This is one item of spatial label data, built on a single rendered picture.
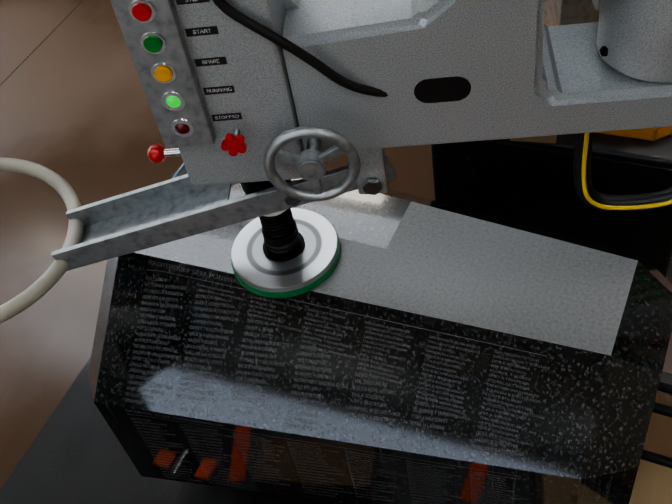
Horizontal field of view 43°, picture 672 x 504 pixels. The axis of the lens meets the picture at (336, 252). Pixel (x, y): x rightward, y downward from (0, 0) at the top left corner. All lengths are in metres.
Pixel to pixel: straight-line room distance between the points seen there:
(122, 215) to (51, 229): 1.49
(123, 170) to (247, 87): 2.09
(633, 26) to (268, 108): 0.54
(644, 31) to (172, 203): 0.91
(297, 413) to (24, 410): 1.25
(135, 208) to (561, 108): 0.85
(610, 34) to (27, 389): 2.05
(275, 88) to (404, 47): 0.20
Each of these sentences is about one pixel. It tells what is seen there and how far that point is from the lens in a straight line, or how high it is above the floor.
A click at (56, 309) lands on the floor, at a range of 2.96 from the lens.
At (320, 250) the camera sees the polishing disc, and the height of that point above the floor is 0.85.
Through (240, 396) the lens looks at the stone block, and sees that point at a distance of 1.73.
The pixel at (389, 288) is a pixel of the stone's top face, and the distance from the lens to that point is 1.62.
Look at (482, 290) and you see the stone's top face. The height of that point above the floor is 0.82.
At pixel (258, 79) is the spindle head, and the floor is 1.33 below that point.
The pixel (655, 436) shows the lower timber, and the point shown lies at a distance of 2.25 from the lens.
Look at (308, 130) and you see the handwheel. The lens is 1.27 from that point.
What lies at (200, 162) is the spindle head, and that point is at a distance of 1.40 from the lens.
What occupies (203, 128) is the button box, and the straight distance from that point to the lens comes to 1.33.
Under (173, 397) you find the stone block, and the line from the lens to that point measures 1.81.
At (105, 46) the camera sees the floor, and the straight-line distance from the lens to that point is 4.08.
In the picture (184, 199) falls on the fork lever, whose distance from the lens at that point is 1.68.
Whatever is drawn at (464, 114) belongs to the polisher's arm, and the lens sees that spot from 1.32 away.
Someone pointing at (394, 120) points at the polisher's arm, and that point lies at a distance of 1.33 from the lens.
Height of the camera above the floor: 2.07
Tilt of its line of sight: 47 degrees down
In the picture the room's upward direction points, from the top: 11 degrees counter-clockwise
